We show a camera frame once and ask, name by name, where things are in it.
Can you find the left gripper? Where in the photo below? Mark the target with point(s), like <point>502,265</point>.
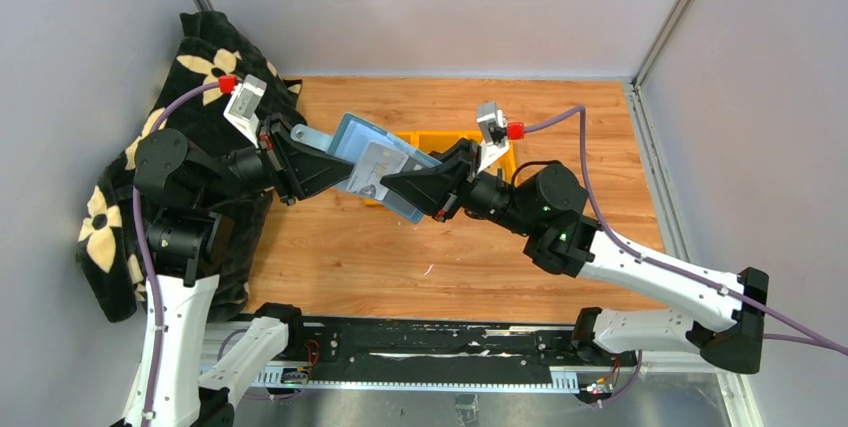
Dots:
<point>295,166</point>

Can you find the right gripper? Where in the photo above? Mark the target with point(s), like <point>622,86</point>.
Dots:
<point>438,189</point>

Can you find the blue leather card holder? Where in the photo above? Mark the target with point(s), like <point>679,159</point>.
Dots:
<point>349,141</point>

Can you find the white striped credit card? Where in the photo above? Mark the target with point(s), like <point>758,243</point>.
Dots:
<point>376,162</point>

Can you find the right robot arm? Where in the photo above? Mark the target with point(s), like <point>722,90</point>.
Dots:
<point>715,315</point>

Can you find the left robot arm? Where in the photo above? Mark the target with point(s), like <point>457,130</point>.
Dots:
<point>184,238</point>

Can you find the middle yellow bin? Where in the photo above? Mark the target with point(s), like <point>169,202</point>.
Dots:
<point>430,141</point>

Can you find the yellow bin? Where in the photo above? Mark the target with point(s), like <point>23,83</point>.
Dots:
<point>430,141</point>
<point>505,166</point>

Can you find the right yellow bin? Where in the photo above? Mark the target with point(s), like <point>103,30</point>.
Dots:
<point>505,166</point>

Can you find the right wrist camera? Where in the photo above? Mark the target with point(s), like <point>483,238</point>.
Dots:
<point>497,133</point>

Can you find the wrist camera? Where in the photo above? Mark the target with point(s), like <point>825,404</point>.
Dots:
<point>497,133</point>
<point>241,110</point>

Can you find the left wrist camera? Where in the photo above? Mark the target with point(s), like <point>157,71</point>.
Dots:
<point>241,110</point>

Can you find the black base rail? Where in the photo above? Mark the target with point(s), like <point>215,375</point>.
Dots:
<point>359,353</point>

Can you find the right aluminium frame post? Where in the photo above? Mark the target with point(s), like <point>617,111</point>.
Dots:
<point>667,30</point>

